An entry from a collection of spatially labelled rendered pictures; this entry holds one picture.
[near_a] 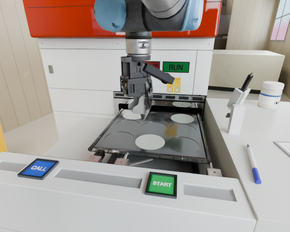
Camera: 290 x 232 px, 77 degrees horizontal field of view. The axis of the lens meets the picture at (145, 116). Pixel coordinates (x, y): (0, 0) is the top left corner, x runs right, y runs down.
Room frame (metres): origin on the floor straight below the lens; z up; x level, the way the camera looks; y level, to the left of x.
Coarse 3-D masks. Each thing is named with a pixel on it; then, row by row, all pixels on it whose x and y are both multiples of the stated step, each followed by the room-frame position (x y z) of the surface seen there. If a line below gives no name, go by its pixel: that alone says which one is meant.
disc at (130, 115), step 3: (129, 111) 0.80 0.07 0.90; (123, 114) 0.76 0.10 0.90; (126, 114) 0.76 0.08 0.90; (129, 114) 0.76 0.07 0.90; (132, 114) 0.76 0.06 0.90; (135, 114) 0.76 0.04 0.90; (138, 114) 0.76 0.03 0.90; (126, 117) 0.73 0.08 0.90; (129, 117) 0.73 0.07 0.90; (132, 117) 0.73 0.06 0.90; (135, 117) 0.73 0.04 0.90; (138, 117) 0.73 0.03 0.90
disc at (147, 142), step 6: (138, 138) 0.55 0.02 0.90; (144, 138) 0.55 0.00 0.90; (150, 138) 0.55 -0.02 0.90; (156, 138) 0.55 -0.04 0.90; (162, 138) 0.55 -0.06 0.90; (138, 144) 0.51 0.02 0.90; (144, 144) 0.51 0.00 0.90; (150, 144) 0.51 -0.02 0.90; (156, 144) 0.51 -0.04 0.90; (162, 144) 0.51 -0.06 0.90
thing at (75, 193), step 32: (0, 160) 0.34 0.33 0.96; (32, 160) 0.34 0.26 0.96; (64, 160) 0.34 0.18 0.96; (0, 192) 0.27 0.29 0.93; (32, 192) 0.26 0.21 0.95; (64, 192) 0.25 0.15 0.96; (96, 192) 0.25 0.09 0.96; (128, 192) 0.25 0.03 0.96; (192, 192) 0.25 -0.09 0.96; (224, 192) 0.25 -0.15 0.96; (0, 224) 0.28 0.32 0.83; (32, 224) 0.27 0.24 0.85; (64, 224) 0.25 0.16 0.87; (96, 224) 0.24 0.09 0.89; (128, 224) 0.23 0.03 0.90; (160, 224) 0.22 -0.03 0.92; (192, 224) 0.21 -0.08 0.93; (224, 224) 0.20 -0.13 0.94
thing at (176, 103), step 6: (114, 102) 0.87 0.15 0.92; (120, 102) 0.87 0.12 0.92; (126, 102) 0.86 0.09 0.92; (156, 102) 0.84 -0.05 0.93; (162, 102) 0.83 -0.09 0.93; (168, 102) 0.83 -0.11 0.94; (174, 102) 0.82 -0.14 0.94; (180, 102) 0.82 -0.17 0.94; (186, 102) 0.81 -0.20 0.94; (192, 102) 0.81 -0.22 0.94; (198, 102) 0.81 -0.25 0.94; (114, 108) 0.87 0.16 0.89
